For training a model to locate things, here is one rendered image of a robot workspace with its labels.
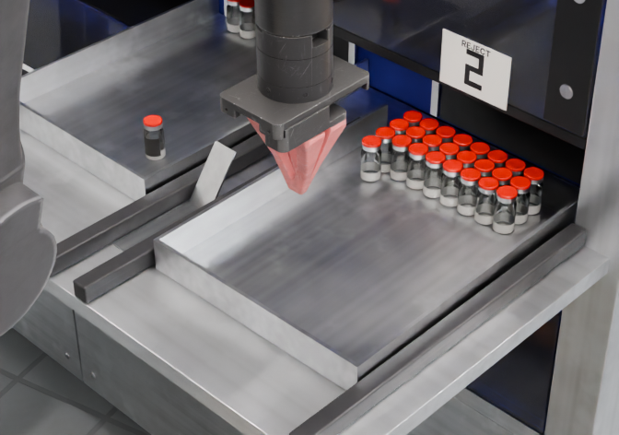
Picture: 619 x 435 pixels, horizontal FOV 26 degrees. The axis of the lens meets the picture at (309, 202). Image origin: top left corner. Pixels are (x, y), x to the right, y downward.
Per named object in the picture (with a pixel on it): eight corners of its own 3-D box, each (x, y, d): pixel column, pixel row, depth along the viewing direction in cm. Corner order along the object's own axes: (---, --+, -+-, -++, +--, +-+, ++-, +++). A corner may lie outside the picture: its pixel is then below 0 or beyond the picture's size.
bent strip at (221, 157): (218, 186, 141) (216, 139, 138) (238, 198, 139) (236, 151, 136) (112, 244, 133) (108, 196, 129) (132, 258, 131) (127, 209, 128)
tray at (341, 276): (384, 129, 150) (385, 102, 148) (579, 225, 136) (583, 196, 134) (156, 268, 130) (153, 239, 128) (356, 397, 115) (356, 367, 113)
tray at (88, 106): (216, 13, 172) (216, -12, 170) (367, 85, 158) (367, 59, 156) (-3, 114, 153) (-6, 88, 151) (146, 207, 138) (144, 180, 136)
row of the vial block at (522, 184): (396, 151, 146) (398, 115, 143) (531, 218, 136) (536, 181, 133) (383, 159, 145) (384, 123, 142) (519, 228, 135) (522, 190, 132)
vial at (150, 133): (157, 147, 147) (154, 114, 144) (169, 155, 145) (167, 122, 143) (141, 156, 145) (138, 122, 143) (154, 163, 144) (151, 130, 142)
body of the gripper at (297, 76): (371, 93, 103) (373, 8, 99) (278, 147, 98) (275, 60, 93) (311, 64, 107) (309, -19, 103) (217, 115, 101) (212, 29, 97)
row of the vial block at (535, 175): (409, 143, 147) (411, 107, 145) (544, 208, 137) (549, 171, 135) (396, 151, 146) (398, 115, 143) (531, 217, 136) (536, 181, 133)
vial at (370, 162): (369, 168, 143) (370, 132, 141) (385, 176, 142) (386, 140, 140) (356, 177, 142) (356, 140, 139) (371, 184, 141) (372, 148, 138)
